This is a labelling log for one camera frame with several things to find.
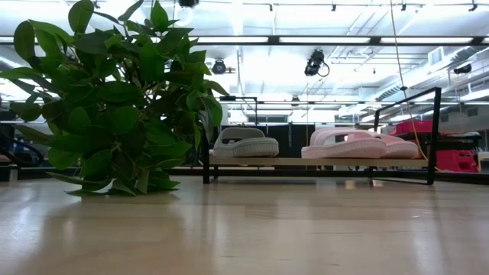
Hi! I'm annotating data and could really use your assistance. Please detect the black looped cable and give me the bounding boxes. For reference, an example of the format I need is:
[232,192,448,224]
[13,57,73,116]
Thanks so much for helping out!
[0,128,45,169]

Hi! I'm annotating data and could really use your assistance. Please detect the yellow hanging cable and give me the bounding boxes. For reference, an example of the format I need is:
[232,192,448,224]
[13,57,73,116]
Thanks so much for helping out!
[389,0,440,171]

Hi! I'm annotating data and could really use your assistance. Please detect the black metal shoe shelf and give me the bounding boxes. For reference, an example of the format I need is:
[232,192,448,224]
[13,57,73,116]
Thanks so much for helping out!
[201,86,442,186]

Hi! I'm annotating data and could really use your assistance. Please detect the red plastic bin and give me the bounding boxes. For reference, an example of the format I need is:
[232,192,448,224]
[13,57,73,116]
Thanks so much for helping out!
[435,149,479,173]
[393,120,433,134]

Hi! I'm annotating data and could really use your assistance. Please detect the grey foam slide sandal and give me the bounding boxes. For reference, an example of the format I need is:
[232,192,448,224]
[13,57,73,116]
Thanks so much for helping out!
[212,127,280,158]

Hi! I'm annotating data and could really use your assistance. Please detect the black overhead beam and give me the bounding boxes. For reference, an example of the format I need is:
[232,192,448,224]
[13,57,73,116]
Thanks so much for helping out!
[0,35,489,47]

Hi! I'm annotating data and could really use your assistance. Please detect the green artificial leafy plant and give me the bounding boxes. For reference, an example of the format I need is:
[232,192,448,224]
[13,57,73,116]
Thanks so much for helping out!
[0,0,230,198]

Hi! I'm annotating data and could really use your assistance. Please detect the black ceiling spotlight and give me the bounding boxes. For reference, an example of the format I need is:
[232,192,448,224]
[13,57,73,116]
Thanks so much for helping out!
[304,48,330,77]

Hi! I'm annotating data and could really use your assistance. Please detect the pink foam slide sandal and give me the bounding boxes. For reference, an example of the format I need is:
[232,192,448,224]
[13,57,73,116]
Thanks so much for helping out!
[358,129,420,160]
[300,128,387,160]

